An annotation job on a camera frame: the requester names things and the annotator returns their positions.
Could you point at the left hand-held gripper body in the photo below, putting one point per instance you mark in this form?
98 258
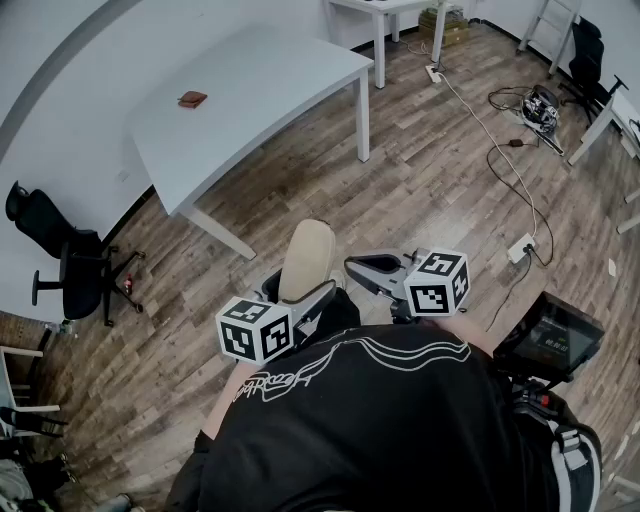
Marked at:
255 330

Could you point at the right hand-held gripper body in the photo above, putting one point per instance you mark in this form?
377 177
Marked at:
435 290

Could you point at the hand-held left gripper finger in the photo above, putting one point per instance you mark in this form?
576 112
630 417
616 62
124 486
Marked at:
264 287
312 296

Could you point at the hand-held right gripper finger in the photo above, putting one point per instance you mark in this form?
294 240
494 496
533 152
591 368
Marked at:
375 281
395 260

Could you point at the beige oval stone-like object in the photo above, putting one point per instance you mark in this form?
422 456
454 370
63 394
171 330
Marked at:
307 255

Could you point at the person's left forearm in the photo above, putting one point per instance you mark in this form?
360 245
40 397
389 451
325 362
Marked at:
222 400

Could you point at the person's right forearm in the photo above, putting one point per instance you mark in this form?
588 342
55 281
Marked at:
470 337

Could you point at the white power strip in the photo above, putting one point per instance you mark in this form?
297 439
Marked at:
433 73
521 248

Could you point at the black monitor screen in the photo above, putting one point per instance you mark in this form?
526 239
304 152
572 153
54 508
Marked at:
550 340

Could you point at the small red bottle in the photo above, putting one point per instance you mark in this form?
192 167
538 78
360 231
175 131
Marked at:
129 285

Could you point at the person's black shirt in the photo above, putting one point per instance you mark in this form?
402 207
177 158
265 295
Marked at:
360 430

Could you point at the black power adapter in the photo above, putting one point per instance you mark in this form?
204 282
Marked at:
515 143

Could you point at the large white table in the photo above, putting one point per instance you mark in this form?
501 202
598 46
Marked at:
250 120

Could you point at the white paper scrap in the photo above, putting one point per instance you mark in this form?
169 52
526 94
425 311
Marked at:
612 267

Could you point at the black office chair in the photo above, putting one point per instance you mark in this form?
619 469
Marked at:
590 60
75 270

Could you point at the brown leather wallet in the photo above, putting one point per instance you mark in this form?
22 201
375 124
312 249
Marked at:
192 100

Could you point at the pile of electronic equipment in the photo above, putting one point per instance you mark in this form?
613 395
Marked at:
540 110

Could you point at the white desk leg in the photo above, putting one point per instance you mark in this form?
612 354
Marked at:
631 215

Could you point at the white desk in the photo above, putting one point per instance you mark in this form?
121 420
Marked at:
605 125

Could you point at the stack of cardboard boxes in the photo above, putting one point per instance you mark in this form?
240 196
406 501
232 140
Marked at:
447 25

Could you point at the white shelf rack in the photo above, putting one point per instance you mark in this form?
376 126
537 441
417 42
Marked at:
17 380

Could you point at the small white table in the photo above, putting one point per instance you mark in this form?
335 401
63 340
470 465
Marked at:
385 10

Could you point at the white ladder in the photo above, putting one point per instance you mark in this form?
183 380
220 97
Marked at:
550 30

